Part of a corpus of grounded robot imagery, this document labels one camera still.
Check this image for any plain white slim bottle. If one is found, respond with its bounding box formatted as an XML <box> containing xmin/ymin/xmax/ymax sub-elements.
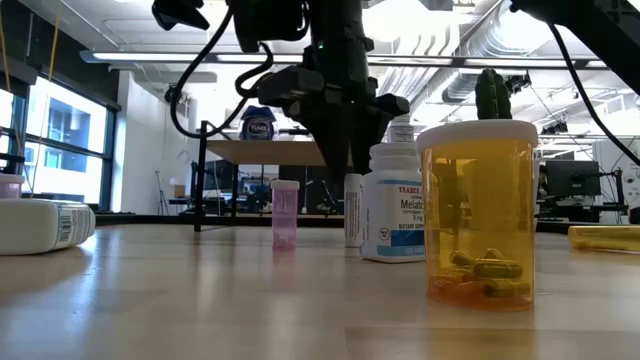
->
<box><xmin>343</xmin><ymin>173</ymin><xmax>364</xmax><ymax>248</ymax></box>

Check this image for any Tums bottle blue cap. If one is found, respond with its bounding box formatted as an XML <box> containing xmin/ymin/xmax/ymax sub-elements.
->
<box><xmin>238</xmin><ymin>104</ymin><xmax>278</xmax><ymax>142</ymax></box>

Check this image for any large amber pill bottle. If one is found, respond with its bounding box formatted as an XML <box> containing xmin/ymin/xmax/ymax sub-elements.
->
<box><xmin>416</xmin><ymin>119</ymin><xmax>540</xmax><ymax>314</ymax></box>

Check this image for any green cactus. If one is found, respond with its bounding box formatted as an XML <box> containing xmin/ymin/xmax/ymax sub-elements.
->
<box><xmin>474</xmin><ymin>68</ymin><xmax>514</xmax><ymax>121</ymax></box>

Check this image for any black computer monitor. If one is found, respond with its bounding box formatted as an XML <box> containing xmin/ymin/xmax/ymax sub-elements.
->
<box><xmin>544</xmin><ymin>159</ymin><xmax>602</xmax><ymax>198</ymax></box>

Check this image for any yellow vial white cap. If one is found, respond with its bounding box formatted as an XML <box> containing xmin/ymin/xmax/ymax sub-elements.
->
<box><xmin>568</xmin><ymin>225</ymin><xmax>640</xmax><ymax>253</ymax></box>

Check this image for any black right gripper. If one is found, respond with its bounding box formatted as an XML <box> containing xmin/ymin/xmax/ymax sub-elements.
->
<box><xmin>257</xmin><ymin>0</ymin><xmax>411</xmax><ymax>185</ymax></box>

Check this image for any long ceiling light bar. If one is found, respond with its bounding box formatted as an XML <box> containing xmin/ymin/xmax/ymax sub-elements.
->
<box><xmin>79</xmin><ymin>49</ymin><xmax>609</xmax><ymax>70</ymax></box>

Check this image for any black table frame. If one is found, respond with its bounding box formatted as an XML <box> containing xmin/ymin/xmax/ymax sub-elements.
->
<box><xmin>94</xmin><ymin>212</ymin><xmax>571</xmax><ymax>235</ymax></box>

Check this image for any background desk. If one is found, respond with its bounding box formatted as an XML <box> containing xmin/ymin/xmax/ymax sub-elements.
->
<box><xmin>537</xmin><ymin>197</ymin><xmax>630</xmax><ymax>224</ymax></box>

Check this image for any black looping camera cable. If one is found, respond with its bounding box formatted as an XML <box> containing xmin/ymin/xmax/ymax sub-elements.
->
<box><xmin>168</xmin><ymin>7</ymin><xmax>276</xmax><ymax>140</ymax></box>

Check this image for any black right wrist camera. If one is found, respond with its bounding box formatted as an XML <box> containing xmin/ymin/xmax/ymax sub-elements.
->
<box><xmin>227</xmin><ymin>0</ymin><xmax>311</xmax><ymax>54</ymax></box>

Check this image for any wooden shelf black frame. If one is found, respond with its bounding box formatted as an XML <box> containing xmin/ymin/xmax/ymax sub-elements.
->
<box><xmin>193</xmin><ymin>119</ymin><xmax>374</xmax><ymax>234</ymax></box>

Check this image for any reddish pink vial white cap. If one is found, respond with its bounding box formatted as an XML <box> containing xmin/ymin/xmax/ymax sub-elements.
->
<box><xmin>0</xmin><ymin>173</ymin><xmax>25</xmax><ymax>200</ymax></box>

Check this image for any silver ventilation duct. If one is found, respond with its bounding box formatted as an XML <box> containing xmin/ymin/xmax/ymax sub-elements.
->
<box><xmin>439</xmin><ymin>0</ymin><xmax>551</xmax><ymax>105</ymax></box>

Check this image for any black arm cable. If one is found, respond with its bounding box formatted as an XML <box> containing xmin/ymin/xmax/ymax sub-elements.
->
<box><xmin>547</xmin><ymin>22</ymin><xmax>640</xmax><ymax>166</ymax></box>

